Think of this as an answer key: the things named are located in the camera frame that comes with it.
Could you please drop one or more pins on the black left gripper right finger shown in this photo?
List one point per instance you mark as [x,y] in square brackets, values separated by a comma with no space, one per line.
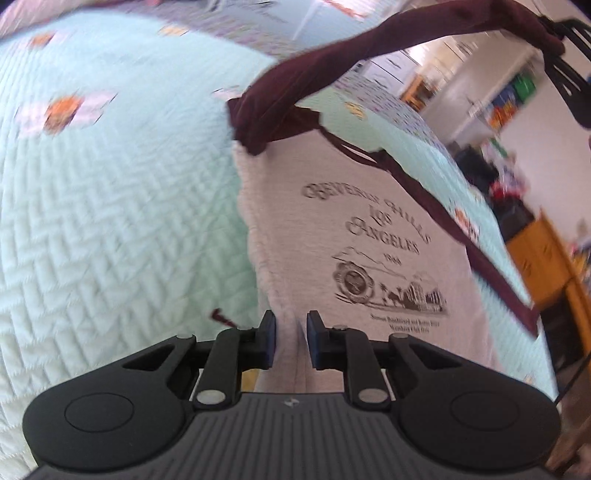
[350,352]

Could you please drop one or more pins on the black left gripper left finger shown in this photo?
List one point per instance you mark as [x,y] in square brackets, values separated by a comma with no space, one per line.
[233,352]

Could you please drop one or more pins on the maroon and cream raglan shirt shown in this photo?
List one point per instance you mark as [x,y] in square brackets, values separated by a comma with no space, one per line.
[342,229]

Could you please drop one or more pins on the white cabinet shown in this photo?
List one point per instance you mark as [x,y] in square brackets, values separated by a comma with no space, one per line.
[391,72]

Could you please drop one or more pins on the orange wooden desk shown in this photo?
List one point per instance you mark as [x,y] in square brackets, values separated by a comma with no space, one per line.
[549,274]

